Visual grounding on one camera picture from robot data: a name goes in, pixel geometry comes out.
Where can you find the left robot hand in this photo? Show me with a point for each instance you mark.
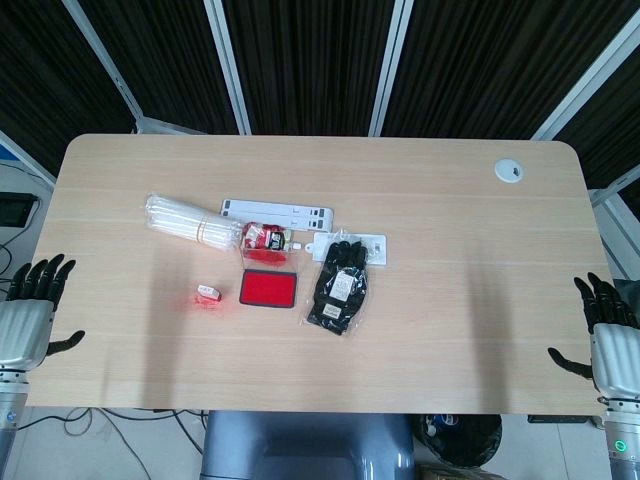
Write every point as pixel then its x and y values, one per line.
pixel 22 325

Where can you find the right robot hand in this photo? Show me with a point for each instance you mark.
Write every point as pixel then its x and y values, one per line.
pixel 617 350

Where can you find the small red stamp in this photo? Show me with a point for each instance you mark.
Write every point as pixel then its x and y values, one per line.
pixel 209 291

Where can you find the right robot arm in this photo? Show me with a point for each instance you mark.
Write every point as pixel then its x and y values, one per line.
pixel 622 440

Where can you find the red ink pad black case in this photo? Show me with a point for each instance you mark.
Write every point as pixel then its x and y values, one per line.
pixel 267 288

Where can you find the black floor power strip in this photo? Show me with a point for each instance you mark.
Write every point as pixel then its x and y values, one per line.
pixel 560 420

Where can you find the black device with screen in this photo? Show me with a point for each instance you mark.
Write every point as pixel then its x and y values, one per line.
pixel 15 210

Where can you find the blue white board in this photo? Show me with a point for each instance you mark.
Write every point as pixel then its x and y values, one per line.
pixel 20 160

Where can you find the black trash bin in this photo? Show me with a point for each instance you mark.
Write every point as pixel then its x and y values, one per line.
pixel 465 440

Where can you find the bundle of white straws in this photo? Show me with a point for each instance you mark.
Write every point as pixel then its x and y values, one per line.
pixel 190 221

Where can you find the brown cardboard box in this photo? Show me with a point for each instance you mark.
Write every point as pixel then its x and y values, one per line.
pixel 445 472

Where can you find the clear box with red base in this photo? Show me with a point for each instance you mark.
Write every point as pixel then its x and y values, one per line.
pixel 265 256

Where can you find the red snack packet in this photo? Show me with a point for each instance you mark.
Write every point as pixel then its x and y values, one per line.
pixel 265 236

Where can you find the white socket plate package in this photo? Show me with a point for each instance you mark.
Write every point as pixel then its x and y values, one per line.
pixel 377 250

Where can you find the long white flat box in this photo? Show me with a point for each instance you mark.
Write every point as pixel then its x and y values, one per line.
pixel 270 210

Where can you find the black gloves in plastic bag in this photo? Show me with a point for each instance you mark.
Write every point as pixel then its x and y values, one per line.
pixel 340 290

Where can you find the small white plug adapter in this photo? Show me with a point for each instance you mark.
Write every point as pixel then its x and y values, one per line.
pixel 298 246

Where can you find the dark grey robot torso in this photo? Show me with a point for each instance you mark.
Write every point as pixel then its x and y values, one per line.
pixel 305 445

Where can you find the white partition post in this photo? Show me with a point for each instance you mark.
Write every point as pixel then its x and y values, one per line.
pixel 105 60
pixel 227 65
pixel 390 65
pixel 585 85

